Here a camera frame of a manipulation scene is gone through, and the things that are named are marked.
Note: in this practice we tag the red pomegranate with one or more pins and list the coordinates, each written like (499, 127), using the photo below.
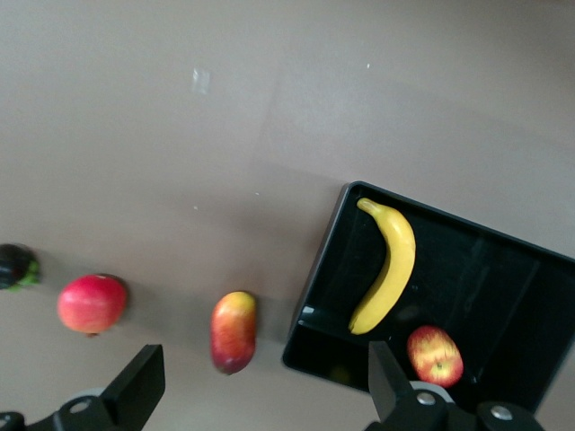
(92, 305)

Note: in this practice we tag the black plastic box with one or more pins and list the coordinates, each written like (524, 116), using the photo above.
(485, 292)

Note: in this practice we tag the small clear tape piece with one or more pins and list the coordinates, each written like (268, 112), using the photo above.
(201, 81)

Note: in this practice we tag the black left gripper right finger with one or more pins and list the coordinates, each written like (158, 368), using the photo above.
(391, 386)

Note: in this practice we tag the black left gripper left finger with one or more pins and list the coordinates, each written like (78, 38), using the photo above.
(130, 386)

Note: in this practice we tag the red yellow mango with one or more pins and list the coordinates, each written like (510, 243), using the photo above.
(233, 332)

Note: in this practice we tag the red yellow apple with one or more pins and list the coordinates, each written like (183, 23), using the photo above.
(433, 354)

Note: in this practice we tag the dark purple eggplant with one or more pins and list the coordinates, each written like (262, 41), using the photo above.
(13, 267)

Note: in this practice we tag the yellow banana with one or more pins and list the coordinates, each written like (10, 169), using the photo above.
(397, 260)

